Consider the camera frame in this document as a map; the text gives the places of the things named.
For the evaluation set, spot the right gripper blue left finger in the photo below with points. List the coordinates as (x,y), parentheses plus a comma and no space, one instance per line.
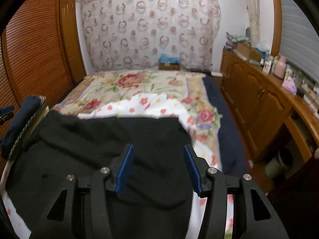
(120,169)

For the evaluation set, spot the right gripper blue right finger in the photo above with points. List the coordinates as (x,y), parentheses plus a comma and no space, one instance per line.
(197,169)

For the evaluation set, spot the black printed t-shirt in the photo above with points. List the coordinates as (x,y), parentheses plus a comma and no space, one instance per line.
(157,199)

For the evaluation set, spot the navy folded garment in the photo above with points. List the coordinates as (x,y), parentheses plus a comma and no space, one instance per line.
(30,109)

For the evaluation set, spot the navy bed mattress cover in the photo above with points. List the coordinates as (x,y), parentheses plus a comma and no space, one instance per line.
(232,155)

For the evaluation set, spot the brown louvered wardrobe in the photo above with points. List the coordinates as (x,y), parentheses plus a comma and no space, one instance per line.
(40,53)

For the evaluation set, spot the beige floral quilt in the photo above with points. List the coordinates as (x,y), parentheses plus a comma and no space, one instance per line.
(187,88)

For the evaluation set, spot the wooden sideboard cabinet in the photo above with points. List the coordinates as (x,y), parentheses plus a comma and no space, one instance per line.
(262,107)

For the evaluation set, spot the cardboard box with blue items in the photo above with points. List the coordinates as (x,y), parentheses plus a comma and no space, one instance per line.
(167,63)

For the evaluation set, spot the white strawberry flower sheet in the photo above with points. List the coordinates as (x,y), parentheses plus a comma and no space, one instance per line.
(154,109)

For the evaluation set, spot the pink tissue pack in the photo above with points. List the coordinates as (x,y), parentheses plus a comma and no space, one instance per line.
(290,86)

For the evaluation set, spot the cardboard box on cabinet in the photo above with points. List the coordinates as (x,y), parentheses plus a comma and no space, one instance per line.
(248,53)

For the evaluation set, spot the pink kettle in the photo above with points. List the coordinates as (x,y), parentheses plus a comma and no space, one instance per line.
(279,68)

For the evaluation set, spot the pink circle-pattern curtain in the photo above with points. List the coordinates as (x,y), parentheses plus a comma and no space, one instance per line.
(137,34)

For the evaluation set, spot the stack of folded cloths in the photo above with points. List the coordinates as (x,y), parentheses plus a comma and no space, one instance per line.
(233,40)

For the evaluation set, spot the grey window blind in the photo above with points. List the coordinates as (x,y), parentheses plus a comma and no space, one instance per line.
(299,40)

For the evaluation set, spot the beige side curtain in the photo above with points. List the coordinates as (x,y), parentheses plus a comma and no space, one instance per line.
(253,8)

